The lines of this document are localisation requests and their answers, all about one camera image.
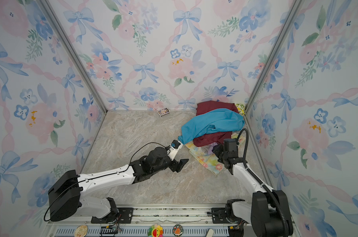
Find colourful flower sticker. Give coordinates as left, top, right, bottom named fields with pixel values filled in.
left=147, top=224, right=164, bottom=237

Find floral yellow cloth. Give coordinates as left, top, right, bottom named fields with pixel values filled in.
left=184, top=132, right=247, bottom=176

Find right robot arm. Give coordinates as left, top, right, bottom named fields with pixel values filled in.
left=209, top=139, right=293, bottom=237

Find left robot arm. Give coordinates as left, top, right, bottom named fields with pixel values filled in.
left=44, top=142, right=189, bottom=224

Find maroon cloth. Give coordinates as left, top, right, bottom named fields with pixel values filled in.
left=193, top=101, right=239, bottom=147

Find yellow green patterned cloth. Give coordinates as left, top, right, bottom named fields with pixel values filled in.
left=234, top=103, right=246, bottom=116

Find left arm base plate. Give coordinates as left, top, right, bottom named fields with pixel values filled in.
left=91, top=207, right=134, bottom=224

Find aluminium corner post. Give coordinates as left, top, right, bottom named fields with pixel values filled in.
left=37, top=0, right=108, bottom=114
left=246, top=0, right=303, bottom=114

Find small printed card box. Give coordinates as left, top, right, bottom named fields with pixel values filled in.
left=157, top=108, right=170, bottom=117

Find oval beige sticker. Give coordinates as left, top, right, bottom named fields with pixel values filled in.
left=74, top=225, right=89, bottom=237

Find right aluminium corner post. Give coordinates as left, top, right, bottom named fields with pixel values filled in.
left=246, top=0, right=303, bottom=114

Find left aluminium corner post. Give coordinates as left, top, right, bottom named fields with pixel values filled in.
left=37, top=0, right=108, bottom=114

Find aluminium front rail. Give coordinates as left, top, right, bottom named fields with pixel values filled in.
left=42, top=202, right=299, bottom=237

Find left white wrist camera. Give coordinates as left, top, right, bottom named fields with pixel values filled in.
left=167, top=140, right=183, bottom=161

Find lavender cloth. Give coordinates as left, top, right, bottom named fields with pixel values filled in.
left=205, top=142, right=217, bottom=155

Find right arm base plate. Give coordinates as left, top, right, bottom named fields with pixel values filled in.
left=211, top=206, right=253, bottom=225

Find teal cloth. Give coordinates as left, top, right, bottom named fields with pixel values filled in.
left=178, top=108, right=245, bottom=145

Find thin black left cable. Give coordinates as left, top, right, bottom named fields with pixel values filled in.
left=128, top=142, right=168, bottom=165

